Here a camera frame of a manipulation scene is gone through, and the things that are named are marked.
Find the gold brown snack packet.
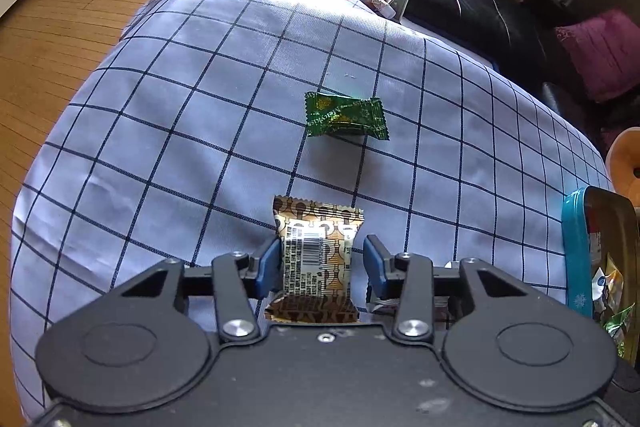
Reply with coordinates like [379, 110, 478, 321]
[265, 195, 364, 324]

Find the green snack packet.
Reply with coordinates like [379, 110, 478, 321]
[305, 91, 390, 141]

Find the teal tin box gold interior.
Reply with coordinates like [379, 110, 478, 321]
[561, 186, 639, 365]

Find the blue checked tablecloth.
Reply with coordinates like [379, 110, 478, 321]
[10, 0, 611, 418]

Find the orange pink donut pillow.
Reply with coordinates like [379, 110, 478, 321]
[605, 127, 640, 208]

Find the black leather sofa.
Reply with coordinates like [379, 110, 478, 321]
[406, 0, 639, 147]

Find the magenta cushion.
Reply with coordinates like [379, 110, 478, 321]
[554, 9, 640, 103]

